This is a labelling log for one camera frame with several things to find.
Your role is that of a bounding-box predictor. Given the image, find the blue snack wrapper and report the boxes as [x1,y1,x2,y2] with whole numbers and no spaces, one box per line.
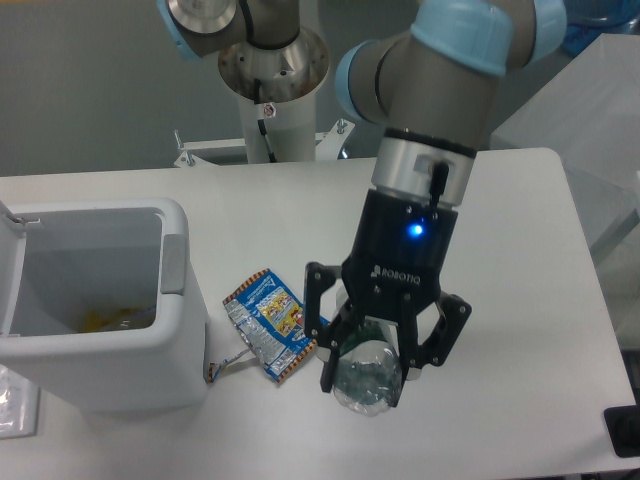
[206,269,316,384]

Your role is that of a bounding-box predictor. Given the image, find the black device at table edge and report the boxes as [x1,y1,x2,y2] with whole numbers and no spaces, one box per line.
[604,405,639,458]

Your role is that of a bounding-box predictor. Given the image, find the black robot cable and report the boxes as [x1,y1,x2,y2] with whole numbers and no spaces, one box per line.
[252,77,278,164]

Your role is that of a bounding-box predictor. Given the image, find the clear plastic bag corner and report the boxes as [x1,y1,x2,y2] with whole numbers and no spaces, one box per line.
[1,366,40,439]

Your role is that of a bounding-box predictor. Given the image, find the clear bottle green label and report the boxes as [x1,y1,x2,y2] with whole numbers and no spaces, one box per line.
[332,320,402,417]

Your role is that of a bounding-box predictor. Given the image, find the blue water jug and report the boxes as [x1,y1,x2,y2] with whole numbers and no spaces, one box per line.
[561,0,639,57]

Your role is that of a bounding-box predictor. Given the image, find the yellow trash inside can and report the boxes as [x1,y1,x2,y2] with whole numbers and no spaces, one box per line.
[79,306,156,333]

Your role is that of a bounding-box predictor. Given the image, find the white plastic trash can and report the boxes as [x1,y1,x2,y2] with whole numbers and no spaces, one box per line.
[1,198,208,411]

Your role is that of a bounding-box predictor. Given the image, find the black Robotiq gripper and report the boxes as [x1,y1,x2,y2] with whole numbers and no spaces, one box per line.
[303,189,472,393]

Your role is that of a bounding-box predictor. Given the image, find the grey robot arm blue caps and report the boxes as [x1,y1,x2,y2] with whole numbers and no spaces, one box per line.
[158,1,567,391]

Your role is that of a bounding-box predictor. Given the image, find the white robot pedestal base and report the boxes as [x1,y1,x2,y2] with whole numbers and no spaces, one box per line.
[174,26,355,167]

